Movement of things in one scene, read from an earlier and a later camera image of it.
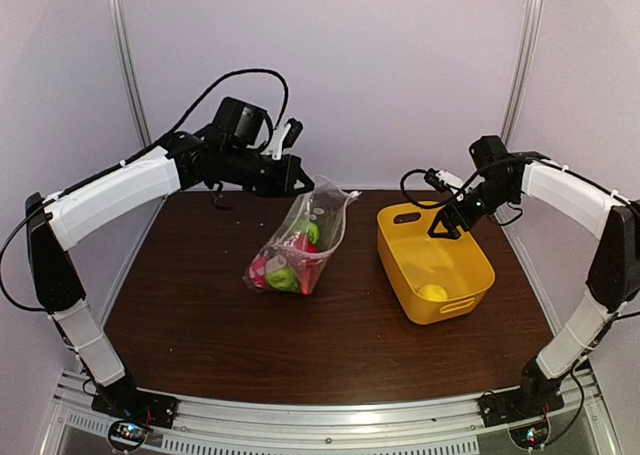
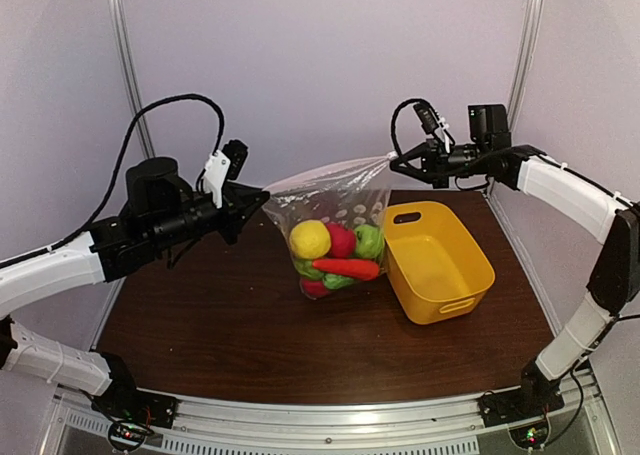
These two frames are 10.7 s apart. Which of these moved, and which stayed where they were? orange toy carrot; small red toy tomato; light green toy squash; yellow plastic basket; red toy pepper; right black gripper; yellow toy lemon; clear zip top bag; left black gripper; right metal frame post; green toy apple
Moved: green toy apple; red toy pepper; orange toy carrot; yellow toy lemon; clear zip top bag; small red toy tomato; left black gripper; right black gripper; light green toy squash
Stayed: yellow plastic basket; right metal frame post
